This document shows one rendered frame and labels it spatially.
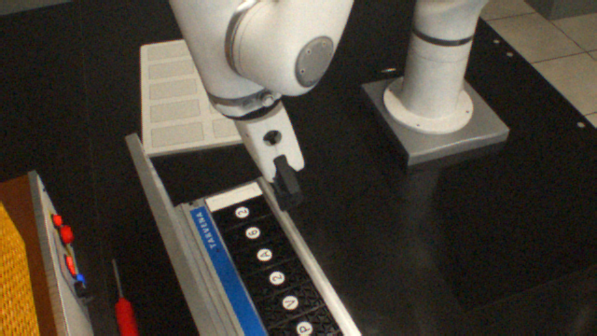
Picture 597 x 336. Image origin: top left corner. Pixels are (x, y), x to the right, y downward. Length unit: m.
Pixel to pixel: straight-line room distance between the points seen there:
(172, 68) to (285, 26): 0.92
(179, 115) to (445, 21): 0.58
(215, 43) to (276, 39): 0.07
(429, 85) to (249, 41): 0.68
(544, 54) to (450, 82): 2.21
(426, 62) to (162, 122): 0.55
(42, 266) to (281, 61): 0.45
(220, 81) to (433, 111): 0.68
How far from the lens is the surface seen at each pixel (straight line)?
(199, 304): 0.66
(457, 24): 1.04
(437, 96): 1.12
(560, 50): 3.38
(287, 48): 0.45
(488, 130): 1.18
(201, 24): 0.49
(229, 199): 0.99
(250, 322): 0.86
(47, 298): 0.74
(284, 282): 0.88
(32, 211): 0.84
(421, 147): 1.10
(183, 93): 1.27
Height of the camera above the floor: 1.68
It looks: 45 degrees down
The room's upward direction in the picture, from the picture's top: straight up
